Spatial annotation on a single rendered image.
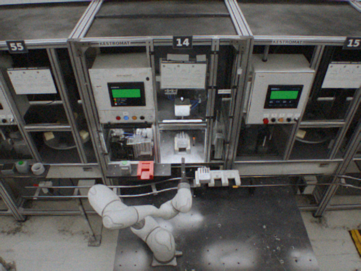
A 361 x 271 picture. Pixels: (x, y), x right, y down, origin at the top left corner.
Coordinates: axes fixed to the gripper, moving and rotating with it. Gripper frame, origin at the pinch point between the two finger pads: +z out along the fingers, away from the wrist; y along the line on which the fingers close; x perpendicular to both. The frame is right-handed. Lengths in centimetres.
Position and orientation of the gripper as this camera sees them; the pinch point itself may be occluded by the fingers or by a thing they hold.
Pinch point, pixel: (182, 164)
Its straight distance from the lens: 232.3
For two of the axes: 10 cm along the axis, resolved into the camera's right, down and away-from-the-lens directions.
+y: 0.0, -7.5, -6.6
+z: -0.2, -6.6, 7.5
